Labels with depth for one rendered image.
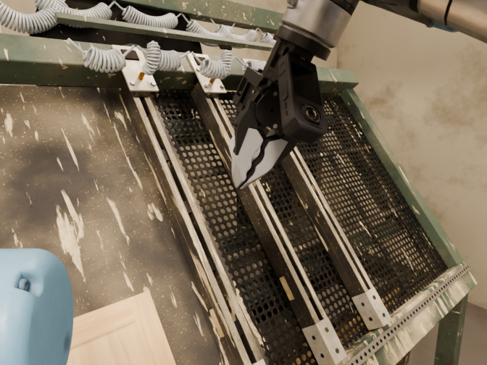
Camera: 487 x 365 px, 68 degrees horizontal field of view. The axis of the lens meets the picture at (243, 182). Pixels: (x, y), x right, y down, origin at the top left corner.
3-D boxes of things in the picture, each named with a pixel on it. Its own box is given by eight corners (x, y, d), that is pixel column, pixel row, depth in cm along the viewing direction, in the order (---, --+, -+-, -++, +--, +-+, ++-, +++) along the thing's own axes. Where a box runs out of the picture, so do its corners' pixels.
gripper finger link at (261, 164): (246, 177, 56) (272, 124, 53) (259, 196, 52) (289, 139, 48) (228, 171, 55) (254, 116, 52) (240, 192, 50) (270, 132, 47)
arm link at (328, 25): (362, 21, 42) (309, -13, 38) (343, 59, 44) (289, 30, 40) (330, 14, 48) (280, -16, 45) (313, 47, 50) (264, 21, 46)
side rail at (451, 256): (438, 272, 185) (458, 265, 177) (332, 101, 217) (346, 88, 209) (443, 267, 190) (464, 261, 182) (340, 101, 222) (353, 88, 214)
